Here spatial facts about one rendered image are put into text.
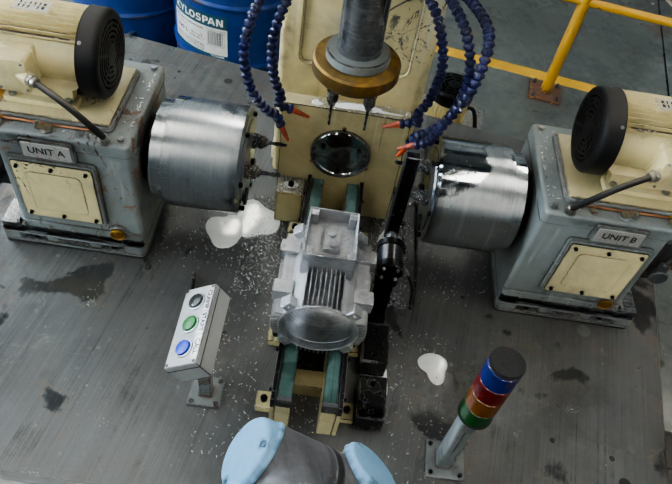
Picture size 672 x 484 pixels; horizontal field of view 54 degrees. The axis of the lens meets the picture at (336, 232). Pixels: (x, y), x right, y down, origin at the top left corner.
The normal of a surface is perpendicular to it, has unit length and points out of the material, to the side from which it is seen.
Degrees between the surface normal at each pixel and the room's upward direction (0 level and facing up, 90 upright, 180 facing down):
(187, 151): 43
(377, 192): 90
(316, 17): 90
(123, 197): 89
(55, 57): 74
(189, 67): 0
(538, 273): 89
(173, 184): 81
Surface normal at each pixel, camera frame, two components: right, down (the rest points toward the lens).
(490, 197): 0.01, 0.11
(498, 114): 0.12, -0.64
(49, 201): -0.09, 0.76
